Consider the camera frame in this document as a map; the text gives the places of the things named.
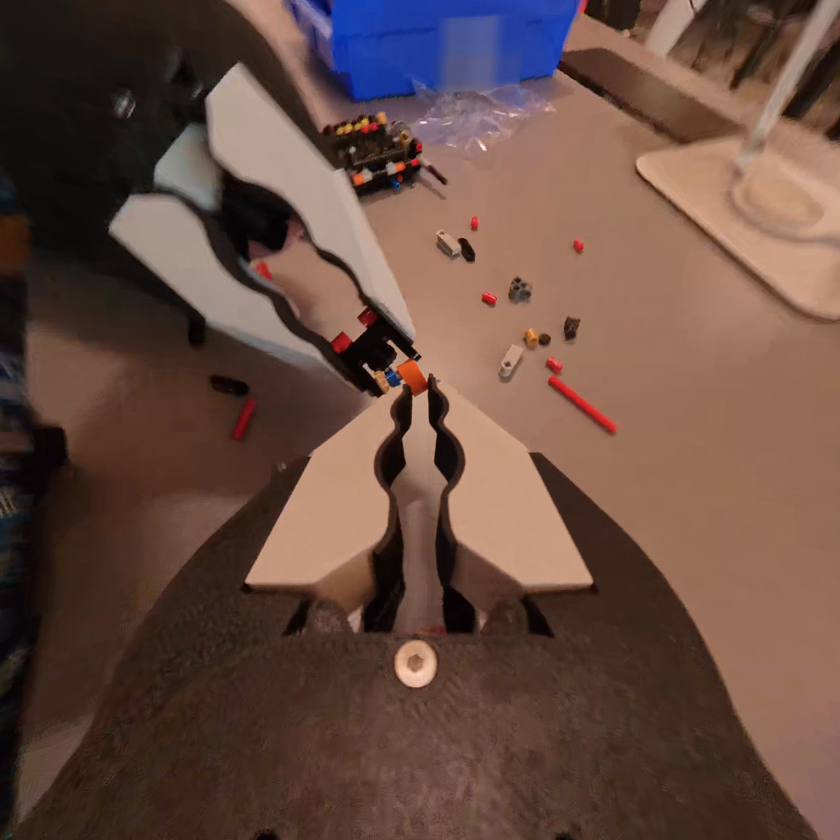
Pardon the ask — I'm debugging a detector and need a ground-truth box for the black lego gear assembly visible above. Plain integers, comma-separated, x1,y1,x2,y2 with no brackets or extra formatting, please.
331,308,425,399

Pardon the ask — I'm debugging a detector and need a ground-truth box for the dark flat box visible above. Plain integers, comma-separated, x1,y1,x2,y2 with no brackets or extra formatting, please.
561,47,742,144

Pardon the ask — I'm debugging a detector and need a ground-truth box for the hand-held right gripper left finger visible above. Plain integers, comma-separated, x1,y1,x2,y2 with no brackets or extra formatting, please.
245,384,416,634

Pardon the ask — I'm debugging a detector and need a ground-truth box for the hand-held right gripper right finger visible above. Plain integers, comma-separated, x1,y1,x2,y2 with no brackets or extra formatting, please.
427,373,595,634

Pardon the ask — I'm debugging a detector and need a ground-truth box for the long red lego axle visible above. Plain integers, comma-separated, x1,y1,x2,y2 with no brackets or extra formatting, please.
548,375,618,434

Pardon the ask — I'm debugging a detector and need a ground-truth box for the blue plastic bin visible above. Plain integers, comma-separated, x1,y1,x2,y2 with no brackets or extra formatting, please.
289,0,582,103

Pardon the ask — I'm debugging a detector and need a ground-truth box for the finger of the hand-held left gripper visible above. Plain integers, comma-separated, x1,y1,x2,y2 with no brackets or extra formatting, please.
107,192,382,396
205,62,417,347

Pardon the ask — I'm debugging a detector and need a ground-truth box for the clear plastic bag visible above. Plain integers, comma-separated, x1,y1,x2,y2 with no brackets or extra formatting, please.
410,85,559,153

